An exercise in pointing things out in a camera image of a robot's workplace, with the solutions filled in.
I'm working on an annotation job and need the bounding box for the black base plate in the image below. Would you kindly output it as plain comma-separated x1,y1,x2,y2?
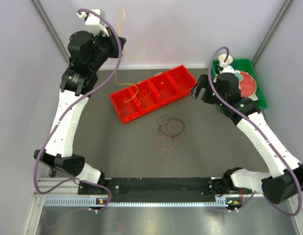
77,177,243,203

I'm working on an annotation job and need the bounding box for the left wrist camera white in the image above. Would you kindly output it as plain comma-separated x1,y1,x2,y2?
77,11,108,36

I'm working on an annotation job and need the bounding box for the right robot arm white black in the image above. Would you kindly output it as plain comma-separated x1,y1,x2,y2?
190,72,303,205

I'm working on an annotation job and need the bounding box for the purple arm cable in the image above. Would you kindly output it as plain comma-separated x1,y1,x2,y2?
34,8,124,214
207,46,303,216

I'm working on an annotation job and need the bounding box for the green plastic tray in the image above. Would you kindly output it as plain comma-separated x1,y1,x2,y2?
211,58,268,113

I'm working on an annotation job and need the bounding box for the red four-compartment bin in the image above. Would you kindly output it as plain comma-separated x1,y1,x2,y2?
110,65,196,123

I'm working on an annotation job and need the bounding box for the grey slotted cable duct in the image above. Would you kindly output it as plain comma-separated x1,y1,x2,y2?
44,197,240,207

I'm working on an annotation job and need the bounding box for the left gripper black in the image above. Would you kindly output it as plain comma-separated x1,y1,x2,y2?
88,27,126,72

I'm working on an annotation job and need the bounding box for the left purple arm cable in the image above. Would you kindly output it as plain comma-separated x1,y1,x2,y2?
34,8,124,214

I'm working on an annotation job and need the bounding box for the yellow cable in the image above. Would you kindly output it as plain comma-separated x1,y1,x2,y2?
114,8,146,103

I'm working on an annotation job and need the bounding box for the aluminium frame rail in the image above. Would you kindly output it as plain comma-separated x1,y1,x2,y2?
33,176,302,198

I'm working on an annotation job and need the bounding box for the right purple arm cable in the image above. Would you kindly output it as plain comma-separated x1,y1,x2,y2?
207,46,303,216

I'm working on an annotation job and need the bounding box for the white square plate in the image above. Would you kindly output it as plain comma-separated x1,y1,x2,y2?
248,93,258,101

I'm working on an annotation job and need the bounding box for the red blue patterned plate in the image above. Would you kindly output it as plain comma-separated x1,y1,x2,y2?
234,70,257,98

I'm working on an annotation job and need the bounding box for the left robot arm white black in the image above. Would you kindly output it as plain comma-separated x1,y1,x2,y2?
34,30,126,194

